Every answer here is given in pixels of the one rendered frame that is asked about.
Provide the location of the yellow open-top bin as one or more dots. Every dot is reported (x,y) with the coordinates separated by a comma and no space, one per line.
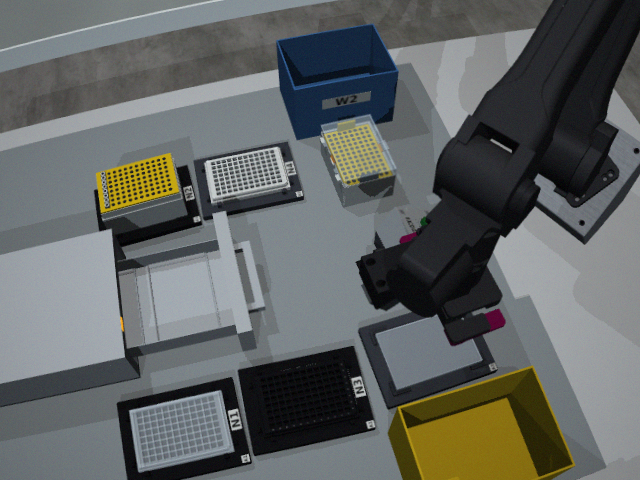
(499,429)

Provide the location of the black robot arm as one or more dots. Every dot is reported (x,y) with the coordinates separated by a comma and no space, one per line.
(522,109)

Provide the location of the dark blue open-top bin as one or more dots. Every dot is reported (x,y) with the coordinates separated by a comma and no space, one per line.
(313,60)

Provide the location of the grey bench mat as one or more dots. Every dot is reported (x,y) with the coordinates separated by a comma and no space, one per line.
(305,255)

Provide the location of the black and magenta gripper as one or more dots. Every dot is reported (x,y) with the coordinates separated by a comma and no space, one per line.
(484,293)

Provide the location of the white multiwell plate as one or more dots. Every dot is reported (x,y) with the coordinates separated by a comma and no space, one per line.
(225,171)

